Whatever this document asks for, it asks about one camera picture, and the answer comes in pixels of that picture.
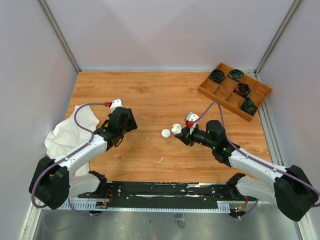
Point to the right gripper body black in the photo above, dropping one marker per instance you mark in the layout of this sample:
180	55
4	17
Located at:
196	136

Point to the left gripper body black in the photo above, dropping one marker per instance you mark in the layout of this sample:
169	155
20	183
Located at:
131	125

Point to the white charging case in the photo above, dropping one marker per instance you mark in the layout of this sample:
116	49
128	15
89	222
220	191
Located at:
165	133
176	129

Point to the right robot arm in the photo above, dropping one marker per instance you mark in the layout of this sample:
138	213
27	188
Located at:
288	188

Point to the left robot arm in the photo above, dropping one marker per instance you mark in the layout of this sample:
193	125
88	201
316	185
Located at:
54	180

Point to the white cloth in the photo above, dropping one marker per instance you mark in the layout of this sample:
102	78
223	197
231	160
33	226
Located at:
66	135

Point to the blue green swirl cup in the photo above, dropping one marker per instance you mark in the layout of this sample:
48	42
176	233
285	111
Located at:
248	106

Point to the wooden compartment tray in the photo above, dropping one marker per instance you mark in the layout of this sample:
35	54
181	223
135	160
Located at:
223	92

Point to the dark swirl cup far left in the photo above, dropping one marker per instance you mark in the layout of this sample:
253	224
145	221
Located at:
217	76

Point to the dark red swirl cup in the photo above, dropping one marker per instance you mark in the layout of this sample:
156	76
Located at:
242	89

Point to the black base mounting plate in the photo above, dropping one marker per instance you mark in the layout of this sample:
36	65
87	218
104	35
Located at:
174	196

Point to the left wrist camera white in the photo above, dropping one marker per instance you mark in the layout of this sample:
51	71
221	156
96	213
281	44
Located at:
116	103

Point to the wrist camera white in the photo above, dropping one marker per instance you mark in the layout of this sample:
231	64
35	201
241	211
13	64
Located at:
191	121
116	103

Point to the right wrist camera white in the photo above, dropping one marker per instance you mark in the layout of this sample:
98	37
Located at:
191	121

